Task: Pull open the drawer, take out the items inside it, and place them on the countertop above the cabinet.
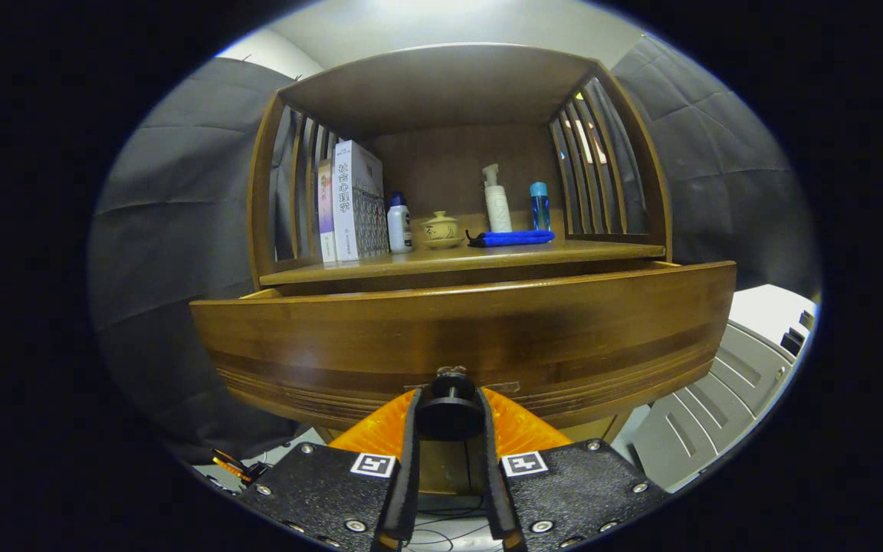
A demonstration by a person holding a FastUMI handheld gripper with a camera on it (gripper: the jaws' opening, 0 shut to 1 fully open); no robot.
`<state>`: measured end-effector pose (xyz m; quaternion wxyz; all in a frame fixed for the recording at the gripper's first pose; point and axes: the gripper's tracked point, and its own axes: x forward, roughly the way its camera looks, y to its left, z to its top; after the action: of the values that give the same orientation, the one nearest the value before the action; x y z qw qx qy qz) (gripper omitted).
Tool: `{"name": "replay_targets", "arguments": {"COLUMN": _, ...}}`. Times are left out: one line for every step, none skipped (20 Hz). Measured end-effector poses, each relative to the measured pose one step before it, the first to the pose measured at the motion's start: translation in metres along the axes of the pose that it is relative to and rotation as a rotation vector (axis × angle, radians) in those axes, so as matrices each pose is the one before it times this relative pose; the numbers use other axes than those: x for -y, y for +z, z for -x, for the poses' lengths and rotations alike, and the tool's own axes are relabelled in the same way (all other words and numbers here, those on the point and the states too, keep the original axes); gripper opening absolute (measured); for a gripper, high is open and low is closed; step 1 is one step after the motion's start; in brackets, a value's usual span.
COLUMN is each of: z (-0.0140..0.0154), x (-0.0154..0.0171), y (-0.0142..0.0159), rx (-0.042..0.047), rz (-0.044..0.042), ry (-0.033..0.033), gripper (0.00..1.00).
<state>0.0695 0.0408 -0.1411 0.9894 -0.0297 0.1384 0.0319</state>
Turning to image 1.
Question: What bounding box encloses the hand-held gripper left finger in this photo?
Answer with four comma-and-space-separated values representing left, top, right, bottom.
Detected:
238, 387, 421, 552

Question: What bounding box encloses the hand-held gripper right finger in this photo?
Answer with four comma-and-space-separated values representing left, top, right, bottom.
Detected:
478, 387, 672, 552

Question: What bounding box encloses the black drawer knob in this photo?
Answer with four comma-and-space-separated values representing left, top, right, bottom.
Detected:
416, 373, 485, 442

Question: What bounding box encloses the brown wooden drawer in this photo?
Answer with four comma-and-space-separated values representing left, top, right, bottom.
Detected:
190, 261, 737, 432

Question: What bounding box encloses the brown wooden countertop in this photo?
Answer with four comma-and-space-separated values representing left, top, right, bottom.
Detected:
259, 238, 666, 288

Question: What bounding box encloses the white plastic drawer unit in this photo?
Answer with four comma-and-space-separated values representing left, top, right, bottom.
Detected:
612, 284, 822, 493

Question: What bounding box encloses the brown wooden cabinet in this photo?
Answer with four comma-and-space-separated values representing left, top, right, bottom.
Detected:
246, 42, 674, 498

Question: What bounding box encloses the blue folded cloth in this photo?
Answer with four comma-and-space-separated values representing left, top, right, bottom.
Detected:
466, 229, 556, 248

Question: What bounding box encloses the white bottle with blue cap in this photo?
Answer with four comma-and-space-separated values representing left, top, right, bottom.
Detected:
386, 192, 414, 255

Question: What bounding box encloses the yellow lidded teacup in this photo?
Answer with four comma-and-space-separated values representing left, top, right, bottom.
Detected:
420, 211, 465, 250

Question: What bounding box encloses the white pump bottle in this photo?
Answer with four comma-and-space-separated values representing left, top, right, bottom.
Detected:
482, 163, 513, 233

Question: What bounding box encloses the clear blue bottle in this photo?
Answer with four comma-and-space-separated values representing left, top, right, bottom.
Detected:
530, 182, 551, 232

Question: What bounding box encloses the thin purple book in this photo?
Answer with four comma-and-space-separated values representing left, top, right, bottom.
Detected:
317, 159, 337, 264

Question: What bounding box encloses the thick white book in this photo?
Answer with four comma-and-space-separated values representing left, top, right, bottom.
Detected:
332, 140, 389, 263

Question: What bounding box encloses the tangle of black cables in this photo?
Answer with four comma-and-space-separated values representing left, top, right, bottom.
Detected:
403, 494, 504, 552

